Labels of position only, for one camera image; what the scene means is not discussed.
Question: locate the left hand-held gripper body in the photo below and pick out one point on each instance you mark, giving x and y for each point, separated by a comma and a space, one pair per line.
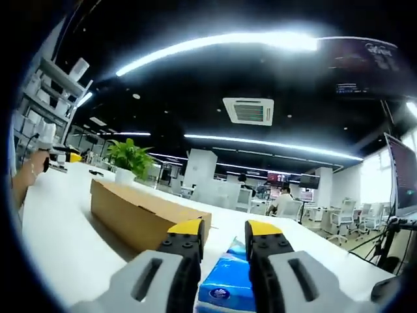
47, 133

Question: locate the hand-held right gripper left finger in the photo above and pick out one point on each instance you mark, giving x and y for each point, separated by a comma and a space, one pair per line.
120, 283

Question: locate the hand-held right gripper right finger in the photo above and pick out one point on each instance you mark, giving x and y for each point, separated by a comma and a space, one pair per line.
325, 287

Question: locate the brown cardboard shoe box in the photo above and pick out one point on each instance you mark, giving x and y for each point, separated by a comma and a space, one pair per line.
130, 212

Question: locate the small blue soft tissue pack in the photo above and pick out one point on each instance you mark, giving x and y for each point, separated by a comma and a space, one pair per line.
224, 280

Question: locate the flat black table item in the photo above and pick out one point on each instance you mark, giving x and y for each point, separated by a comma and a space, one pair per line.
58, 166

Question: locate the small black table item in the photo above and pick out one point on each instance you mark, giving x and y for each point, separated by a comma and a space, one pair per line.
96, 172

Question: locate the person's left hand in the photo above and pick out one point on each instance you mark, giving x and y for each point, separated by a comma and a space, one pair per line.
39, 164

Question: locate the group of white storage bins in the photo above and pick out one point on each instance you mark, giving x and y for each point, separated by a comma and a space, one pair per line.
36, 117

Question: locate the short ceiling light strip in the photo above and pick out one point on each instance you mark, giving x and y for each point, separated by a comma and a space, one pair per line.
84, 98

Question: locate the green potted plant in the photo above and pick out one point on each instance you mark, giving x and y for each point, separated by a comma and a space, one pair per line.
130, 156

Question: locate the grey metal storage shelf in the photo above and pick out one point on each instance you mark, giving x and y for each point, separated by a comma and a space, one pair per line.
58, 70

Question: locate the black screen stand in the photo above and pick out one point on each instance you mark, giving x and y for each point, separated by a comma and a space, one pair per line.
389, 264

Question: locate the white ribbed container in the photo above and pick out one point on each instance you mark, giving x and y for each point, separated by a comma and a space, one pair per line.
79, 69

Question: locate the group of white office chairs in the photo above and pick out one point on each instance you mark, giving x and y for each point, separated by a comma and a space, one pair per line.
345, 215

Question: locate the red display screen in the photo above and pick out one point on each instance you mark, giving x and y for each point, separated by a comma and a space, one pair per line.
278, 177

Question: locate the long ceiling light strip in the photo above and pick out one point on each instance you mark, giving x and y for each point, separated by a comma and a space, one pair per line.
228, 38
260, 142

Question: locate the white ceiling air conditioner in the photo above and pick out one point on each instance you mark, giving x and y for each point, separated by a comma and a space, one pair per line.
249, 111

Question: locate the large dark display screen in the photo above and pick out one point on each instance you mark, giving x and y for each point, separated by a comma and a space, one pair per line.
365, 65

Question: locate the black wall monitor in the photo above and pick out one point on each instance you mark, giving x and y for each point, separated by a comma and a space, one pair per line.
309, 181

